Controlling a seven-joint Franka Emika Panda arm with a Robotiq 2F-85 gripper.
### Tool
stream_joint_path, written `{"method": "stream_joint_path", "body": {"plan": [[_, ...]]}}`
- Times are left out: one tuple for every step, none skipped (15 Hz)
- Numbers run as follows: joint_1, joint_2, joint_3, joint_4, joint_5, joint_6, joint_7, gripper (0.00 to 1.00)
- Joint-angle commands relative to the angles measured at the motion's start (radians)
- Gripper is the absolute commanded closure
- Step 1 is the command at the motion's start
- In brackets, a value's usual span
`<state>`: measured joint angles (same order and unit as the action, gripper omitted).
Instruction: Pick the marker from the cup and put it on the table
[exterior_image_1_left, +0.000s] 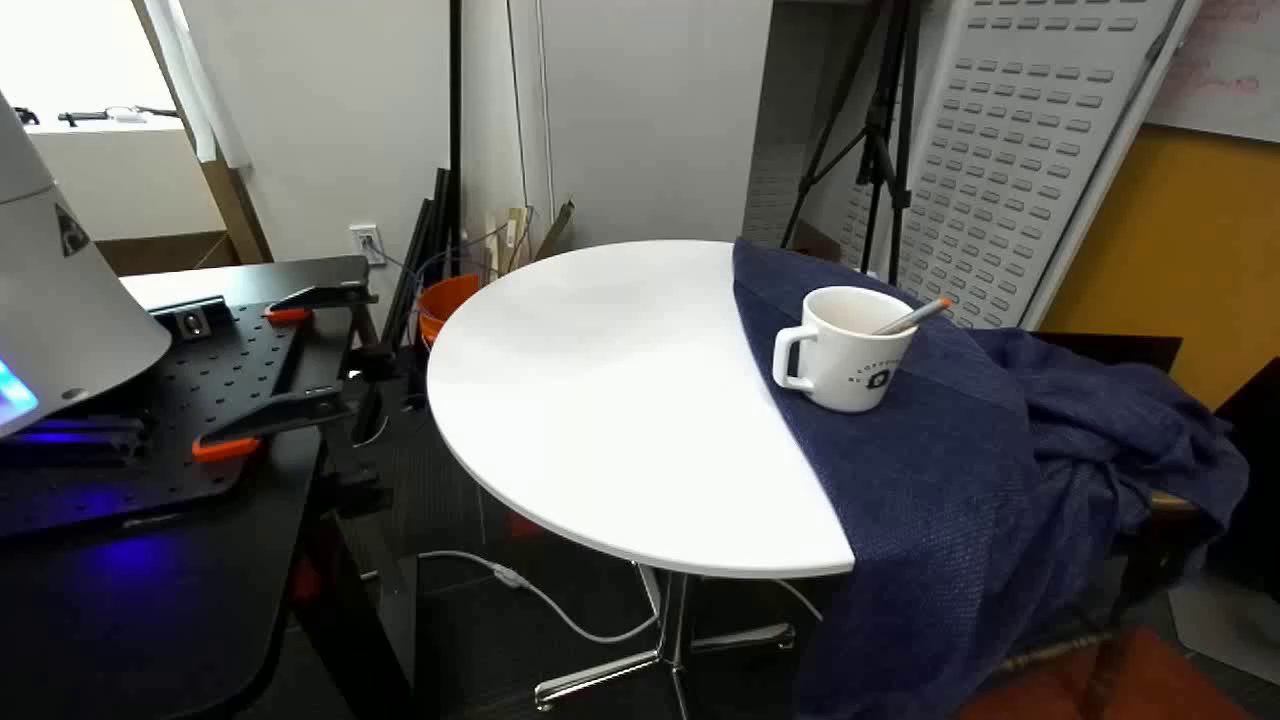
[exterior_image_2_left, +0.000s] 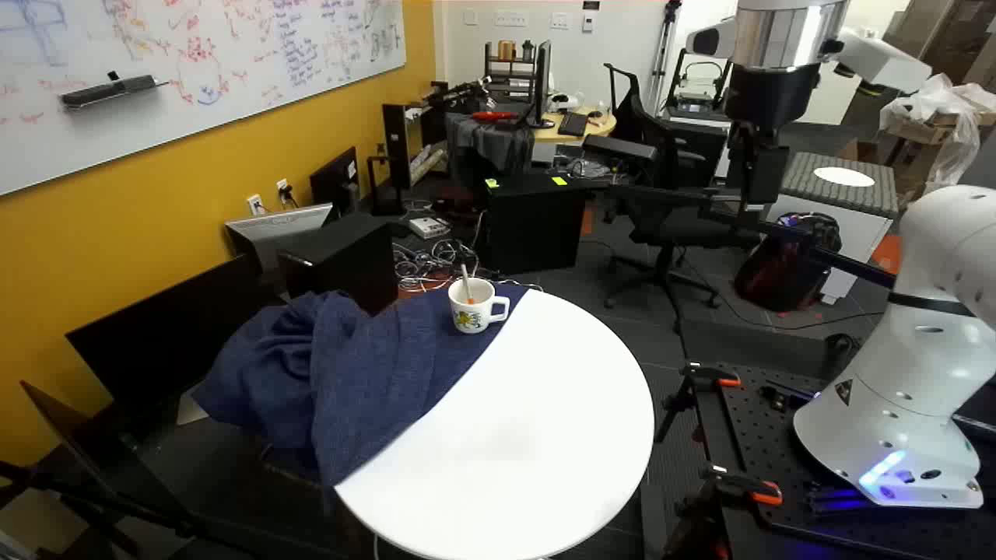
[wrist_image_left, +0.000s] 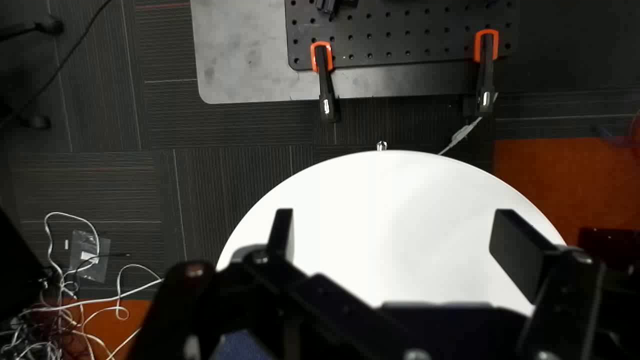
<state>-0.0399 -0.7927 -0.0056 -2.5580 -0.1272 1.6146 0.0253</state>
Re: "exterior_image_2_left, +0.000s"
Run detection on blue knitted cloth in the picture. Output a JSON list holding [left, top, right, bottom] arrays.
[[194, 281, 532, 489]]

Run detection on orange handled clamp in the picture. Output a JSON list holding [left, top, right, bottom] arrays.
[[700, 464, 788, 513], [679, 361, 748, 399]]

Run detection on white labelled device box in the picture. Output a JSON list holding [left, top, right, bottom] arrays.
[[404, 210, 452, 244]]

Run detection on large wall whiteboard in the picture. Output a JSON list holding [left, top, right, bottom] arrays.
[[0, 0, 411, 198]]

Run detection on black box with grey face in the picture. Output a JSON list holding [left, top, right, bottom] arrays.
[[275, 210, 404, 317]]

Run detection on grey draped cloth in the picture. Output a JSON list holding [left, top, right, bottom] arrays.
[[444, 107, 546, 177]]

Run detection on grey mat with white disc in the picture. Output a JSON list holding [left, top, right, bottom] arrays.
[[779, 148, 904, 221]]

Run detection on black tripod stand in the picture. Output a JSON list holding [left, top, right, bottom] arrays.
[[0, 380, 216, 560]]

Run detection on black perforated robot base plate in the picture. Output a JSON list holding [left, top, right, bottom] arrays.
[[691, 361, 996, 560]]

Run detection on white printed ceramic mug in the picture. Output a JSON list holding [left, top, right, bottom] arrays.
[[444, 274, 514, 336]]

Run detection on tangle of white cables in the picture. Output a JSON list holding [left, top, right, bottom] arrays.
[[392, 229, 482, 301]]

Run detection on black computer tower with stickers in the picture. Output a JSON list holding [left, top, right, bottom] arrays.
[[475, 168, 592, 277]]

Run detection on black office chair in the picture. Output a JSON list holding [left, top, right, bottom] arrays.
[[604, 134, 772, 313]]

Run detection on black wire shelf rack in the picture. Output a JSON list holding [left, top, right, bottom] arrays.
[[479, 41, 555, 108]]

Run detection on black and red bag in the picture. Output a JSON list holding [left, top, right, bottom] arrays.
[[732, 209, 848, 313]]

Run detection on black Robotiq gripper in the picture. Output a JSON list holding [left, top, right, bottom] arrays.
[[726, 63, 826, 204]]

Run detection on black monitor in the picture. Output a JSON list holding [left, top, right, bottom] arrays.
[[309, 146, 363, 219]]

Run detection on black flat panel leaning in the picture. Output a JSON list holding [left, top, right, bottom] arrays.
[[62, 252, 275, 440]]

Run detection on cardboard boxes under plastic wrap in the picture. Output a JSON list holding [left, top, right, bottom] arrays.
[[878, 72, 996, 209]]

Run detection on silver flat panel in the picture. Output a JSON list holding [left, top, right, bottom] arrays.
[[223, 198, 336, 248]]

